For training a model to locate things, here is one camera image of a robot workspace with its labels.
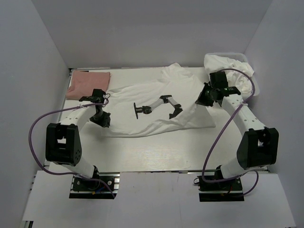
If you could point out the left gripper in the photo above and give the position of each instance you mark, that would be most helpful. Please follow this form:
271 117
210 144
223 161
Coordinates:
105 122

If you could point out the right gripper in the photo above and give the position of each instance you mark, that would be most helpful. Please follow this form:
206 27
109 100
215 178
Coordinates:
202 99

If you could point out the white t shirt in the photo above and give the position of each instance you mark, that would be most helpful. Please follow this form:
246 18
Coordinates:
180 83

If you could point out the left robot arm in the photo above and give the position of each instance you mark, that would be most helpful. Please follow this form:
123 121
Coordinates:
63 144

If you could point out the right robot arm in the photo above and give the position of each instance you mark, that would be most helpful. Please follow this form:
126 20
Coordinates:
259 144

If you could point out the folded pink t shirt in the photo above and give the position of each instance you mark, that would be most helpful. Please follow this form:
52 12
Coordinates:
83 83

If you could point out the white plastic basket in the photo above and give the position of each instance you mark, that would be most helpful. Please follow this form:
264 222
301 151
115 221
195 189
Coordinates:
239 72

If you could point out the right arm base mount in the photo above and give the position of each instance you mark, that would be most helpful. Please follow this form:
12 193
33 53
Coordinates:
229 191

